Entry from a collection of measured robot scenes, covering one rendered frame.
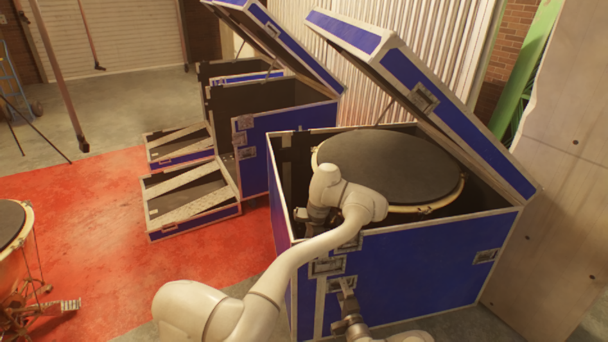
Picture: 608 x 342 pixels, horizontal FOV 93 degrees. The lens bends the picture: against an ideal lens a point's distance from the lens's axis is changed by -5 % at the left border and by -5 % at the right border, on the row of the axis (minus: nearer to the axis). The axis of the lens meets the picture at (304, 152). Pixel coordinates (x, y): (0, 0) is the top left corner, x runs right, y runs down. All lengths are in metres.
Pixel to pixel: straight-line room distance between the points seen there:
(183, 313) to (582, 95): 1.77
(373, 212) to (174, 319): 0.67
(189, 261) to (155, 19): 6.39
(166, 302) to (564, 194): 1.80
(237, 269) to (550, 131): 2.13
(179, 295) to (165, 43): 7.59
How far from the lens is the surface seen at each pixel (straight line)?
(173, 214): 2.98
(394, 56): 1.03
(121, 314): 2.50
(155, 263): 2.70
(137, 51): 8.19
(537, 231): 2.11
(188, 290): 0.90
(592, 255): 2.06
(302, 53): 2.47
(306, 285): 1.53
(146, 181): 3.52
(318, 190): 1.11
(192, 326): 0.87
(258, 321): 0.84
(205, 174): 3.27
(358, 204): 1.06
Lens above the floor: 1.89
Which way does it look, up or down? 30 degrees down
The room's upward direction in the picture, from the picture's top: 1 degrees clockwise
